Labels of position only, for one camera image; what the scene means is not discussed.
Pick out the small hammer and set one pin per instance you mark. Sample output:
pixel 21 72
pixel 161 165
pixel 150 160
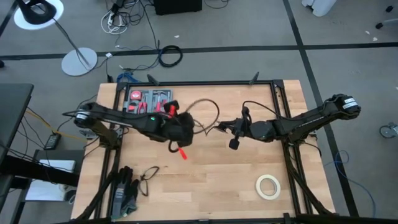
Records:
pixel 161 93

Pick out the white floor object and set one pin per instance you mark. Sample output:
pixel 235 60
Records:
pixel 318 6

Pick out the safety glasses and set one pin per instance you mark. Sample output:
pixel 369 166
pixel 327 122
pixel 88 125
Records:
pixel 142 178

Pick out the black angled bracket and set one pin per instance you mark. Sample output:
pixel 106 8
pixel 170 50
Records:
pixel 254 78
pixel 153 80

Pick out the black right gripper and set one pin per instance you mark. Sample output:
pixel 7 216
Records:
pixel 244 129

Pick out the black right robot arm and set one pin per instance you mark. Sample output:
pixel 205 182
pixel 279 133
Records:
pixel 311 119

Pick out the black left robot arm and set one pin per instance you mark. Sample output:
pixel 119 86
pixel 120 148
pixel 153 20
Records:
pixel 109 113

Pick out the white power strip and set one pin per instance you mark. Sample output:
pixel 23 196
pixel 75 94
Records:
pixel 110 21

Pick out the grey caster wheel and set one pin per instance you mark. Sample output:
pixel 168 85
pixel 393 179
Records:
pixel 388 130

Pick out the grey white computer case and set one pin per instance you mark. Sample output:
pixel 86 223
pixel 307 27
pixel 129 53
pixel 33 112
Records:
pixel 56 165

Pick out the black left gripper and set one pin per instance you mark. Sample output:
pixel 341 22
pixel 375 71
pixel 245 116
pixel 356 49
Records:
pixel 169 129

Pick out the silver mounting plate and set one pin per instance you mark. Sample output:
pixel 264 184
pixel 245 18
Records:
pixel 88 133

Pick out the white tape roll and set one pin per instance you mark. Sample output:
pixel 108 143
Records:
pixel 257 186

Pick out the white base office chair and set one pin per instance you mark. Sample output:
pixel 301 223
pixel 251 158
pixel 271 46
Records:
pixel 387 23

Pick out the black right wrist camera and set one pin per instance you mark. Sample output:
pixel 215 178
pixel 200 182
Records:
pixel 234 144

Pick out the black grey work glove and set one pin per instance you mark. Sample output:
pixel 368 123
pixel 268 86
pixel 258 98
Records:
pixel 133 196
pixel 119 193

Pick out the grey tool tray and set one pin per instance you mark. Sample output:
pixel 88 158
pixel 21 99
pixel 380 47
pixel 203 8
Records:
pixel 149 93

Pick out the red tape measure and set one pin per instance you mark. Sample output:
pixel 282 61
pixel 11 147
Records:
pixel 135 95

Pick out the black floor box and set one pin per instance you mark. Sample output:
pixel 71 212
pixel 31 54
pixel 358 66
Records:
pixel 177 6

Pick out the black desk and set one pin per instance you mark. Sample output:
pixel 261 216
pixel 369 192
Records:
pixel 12 109

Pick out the black aluminium table frame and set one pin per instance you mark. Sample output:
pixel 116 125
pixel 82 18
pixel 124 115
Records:
pixel 199 83

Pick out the red tag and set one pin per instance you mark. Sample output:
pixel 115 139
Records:
pixel 183 154

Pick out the black power adapter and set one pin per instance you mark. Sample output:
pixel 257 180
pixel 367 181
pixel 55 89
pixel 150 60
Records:
pixel 52 141

